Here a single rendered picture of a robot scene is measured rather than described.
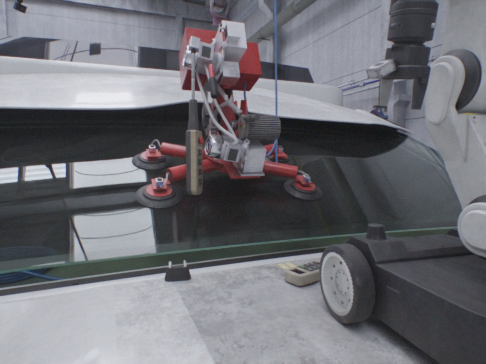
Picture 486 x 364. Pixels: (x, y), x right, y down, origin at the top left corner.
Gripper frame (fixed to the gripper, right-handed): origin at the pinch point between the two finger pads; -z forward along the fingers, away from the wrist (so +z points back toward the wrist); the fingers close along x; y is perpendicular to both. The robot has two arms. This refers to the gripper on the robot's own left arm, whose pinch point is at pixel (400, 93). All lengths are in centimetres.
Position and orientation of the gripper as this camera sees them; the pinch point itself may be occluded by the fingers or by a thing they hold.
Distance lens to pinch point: 83.2
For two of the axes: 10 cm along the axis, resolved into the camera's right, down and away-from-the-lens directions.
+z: 0.5, -9.6, -2.7
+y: -9.7, 0.2, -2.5
